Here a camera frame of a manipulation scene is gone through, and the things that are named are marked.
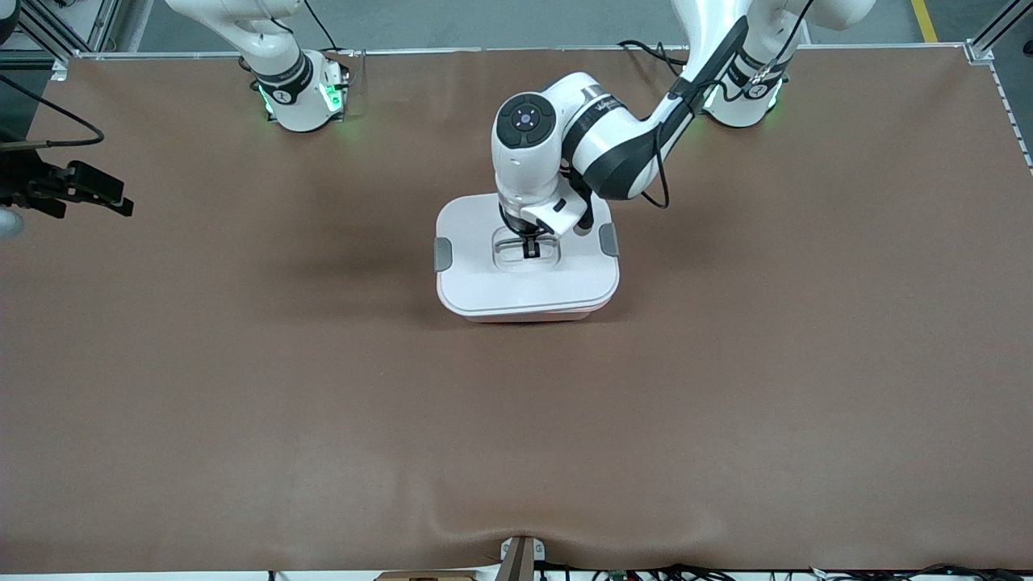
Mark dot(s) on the white box lid grey latches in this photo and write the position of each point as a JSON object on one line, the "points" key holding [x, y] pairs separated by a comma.
{"points": [[524, 282]]}

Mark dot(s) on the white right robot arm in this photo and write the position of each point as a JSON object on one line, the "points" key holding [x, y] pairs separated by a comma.
{"points": [[294, 101]]}

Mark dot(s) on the grey metal camera bracket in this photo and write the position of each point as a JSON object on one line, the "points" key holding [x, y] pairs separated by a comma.
{"points": [[520, 557]]}

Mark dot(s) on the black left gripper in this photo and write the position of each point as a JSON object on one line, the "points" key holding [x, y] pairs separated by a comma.
{"points": [[527, 235]]}

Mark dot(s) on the brown cardboard piece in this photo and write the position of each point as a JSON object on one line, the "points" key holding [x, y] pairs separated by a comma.
{"points": [[424, 576]]}

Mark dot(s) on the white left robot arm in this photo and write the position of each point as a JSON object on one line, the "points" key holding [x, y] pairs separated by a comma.
{"points": [[524, 177]]}

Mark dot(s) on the pink plastic box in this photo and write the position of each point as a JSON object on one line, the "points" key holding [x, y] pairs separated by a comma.
{"points": [[524, 318]]}

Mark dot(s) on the aluminium frame profile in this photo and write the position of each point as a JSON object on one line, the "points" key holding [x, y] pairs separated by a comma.
{"points": [[105, 20], [993, 32]]}

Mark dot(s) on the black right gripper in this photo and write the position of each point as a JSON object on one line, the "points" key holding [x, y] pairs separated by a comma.
{"points": [[26, 183]]}

